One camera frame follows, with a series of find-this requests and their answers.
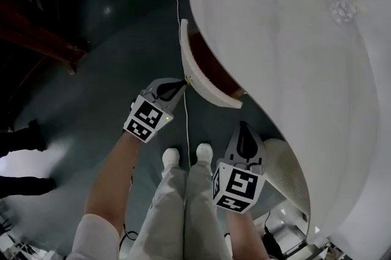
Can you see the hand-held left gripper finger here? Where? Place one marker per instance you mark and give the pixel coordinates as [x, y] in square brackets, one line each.
[152, 86]
[177, 100]

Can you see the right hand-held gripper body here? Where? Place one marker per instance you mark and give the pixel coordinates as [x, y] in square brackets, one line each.
[238, 185]

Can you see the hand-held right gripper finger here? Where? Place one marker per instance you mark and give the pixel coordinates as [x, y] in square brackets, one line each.
[259, 152]
[231, 152]

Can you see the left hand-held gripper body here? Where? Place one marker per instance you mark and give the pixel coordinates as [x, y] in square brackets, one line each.
[146, 118]

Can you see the large white wooden drawer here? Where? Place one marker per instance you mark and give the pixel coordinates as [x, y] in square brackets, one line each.
[195, 75]

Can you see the white oval table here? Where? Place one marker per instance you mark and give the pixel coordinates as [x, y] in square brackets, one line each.
[290, 69]

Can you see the person's left forearm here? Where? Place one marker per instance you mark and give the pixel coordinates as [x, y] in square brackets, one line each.
[110, 179]

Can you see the person's right forearm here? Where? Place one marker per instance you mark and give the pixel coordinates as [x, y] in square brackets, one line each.
[244, 234]

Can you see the person's right white shoe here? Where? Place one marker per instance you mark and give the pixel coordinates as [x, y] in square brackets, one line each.
[204, 153]

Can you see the person's white shoe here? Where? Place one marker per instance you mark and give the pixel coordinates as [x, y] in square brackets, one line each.
[204, 153]
[170, 158]

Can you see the person's left white shoe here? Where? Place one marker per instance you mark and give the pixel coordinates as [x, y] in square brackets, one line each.
[170, 158]

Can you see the person's light grey trousers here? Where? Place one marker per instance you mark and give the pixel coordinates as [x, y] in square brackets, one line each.
[177, 216]

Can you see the person's white printed t-shirt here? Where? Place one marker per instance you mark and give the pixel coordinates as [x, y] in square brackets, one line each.
[94, 237]

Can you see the clear glass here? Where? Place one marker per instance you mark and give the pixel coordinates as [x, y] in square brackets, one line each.
[343, 11]

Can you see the black metal stand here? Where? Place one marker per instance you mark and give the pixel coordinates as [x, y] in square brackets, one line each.
[15, 240]

